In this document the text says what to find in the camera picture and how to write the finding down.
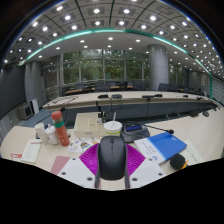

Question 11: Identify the beige organizer box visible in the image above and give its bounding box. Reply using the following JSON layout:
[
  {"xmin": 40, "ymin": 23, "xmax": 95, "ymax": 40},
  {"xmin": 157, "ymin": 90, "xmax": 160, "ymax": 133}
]
[{"xmin": 73, "ymin": 112, "xmax": 111, "ymax": 139}]

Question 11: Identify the colourful sticker sheet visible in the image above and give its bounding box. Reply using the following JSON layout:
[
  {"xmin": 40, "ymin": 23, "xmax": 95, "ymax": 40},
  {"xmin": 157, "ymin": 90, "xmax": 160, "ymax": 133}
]
[{"xmin": 67, "ymin": 136, "xmax": 103, "ymax": 154}]

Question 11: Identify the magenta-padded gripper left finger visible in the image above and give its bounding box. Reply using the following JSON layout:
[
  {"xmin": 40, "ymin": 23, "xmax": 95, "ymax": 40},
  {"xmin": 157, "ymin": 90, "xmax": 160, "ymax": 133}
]
[{"xmin": 57, "ymin": 143, "xmax": 102, "ymax": 190}]

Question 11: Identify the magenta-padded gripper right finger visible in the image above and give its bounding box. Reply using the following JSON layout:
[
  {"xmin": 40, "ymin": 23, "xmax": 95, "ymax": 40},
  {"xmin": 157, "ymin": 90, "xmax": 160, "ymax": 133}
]
[{"xmin": 123, "ymin": 143, "xmax": 167, "ymax": 190}]

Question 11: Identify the black computer mouse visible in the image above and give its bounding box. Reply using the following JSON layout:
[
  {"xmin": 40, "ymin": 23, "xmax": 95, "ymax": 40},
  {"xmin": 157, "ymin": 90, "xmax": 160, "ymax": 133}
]
[{"xmin": 97, "ymin": 135, "xmax": 128, "ymax": 181}]

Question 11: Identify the group of dark chairs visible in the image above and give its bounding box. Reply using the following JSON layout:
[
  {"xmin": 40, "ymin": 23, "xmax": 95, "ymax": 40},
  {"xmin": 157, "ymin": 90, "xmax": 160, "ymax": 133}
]
[{"xmin": 61, "ymin": 79, "xmax": 208, "ymax": 96}]

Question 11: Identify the blue and white book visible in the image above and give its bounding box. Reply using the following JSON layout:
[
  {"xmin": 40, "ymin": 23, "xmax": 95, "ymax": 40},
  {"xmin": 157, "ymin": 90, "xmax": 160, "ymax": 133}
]
[{"xmin": 133, "ymin": 131, "xmax": 188, "ymax": 165}]

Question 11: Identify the red thermos bottle green band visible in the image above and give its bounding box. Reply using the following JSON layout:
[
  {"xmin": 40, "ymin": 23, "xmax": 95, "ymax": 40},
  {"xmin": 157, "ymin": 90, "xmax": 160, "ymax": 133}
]
[{"xmin": 50, "ymin": 110, "xmax": 71, "ymax": 148}]

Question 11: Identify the long curved conference desk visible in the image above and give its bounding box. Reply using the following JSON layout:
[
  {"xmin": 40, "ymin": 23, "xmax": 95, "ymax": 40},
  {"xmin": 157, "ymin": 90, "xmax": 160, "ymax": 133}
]
[{"xmin": 42, "ymin": 90, "xmax": 221, "ymax": 125}]

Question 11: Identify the white upright panel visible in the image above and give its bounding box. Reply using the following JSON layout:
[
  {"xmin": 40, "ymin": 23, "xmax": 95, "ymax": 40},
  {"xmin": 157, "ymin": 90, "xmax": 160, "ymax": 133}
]
[{"xmin": 29, "ymin": 98, "xmax": 40, "ymax": 115}]

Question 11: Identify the pink mouse pad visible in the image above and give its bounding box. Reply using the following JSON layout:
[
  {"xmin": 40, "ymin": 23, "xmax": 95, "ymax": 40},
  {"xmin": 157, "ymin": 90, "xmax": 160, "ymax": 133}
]
[{"xmin": 50, "ymin": 155, "xmax": 72, "ymax": 176}]

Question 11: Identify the red and white brochure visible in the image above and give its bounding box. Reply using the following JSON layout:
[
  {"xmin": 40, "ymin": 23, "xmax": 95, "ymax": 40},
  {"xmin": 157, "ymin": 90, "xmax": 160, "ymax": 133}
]
[{"xmin": 9, "ymin": 152, "xmax": 23, "ymax": 160}]

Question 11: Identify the white paper leaflet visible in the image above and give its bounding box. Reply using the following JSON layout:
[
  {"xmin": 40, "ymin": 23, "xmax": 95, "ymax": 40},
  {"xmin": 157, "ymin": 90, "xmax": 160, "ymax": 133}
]
[{"xmin": 20, "ymin": 138, "xmax": 43, "ymax": 164}]

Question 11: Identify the group of ceiling lights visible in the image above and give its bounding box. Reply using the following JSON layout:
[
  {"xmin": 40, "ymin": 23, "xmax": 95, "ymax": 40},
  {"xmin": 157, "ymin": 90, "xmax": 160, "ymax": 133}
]
[{"xmin": 3, "ymin": 0, "xmax": 224, "ymax": 73}]

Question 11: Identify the green printed paper cup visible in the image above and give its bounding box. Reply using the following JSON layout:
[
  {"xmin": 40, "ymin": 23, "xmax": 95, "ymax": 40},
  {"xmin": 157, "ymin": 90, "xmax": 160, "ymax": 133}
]
[{"xmin": 103, "ymin": 111, "xmax": 123, "ymax": 138}]

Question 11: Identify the dark conference microphone console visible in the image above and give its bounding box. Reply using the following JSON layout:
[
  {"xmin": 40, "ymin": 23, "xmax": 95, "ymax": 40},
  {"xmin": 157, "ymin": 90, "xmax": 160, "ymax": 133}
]
[{"xmin": 120, "ymin": 121, "xmax": 175, "ymax": 144}]

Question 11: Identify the white lidded mug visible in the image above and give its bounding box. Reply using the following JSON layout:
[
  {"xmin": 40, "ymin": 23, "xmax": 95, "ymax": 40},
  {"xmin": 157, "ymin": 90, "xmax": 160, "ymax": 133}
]
[{"xmin": 44, "ymin": 124, "xmax": 60, "ymax": 146}]

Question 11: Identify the white booklet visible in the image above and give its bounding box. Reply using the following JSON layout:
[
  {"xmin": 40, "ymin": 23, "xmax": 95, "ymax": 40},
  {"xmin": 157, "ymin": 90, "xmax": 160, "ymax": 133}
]
[{"xmin": 181, "ymin": 139, "xmax": 207, "ymax": 165}]

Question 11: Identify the grey box appliance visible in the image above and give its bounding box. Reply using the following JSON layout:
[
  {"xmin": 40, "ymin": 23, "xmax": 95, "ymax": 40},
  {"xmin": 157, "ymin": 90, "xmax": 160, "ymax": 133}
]
[{"xmin": 17, "ymin": 103, "xmax": 34, "ymax": 121}]

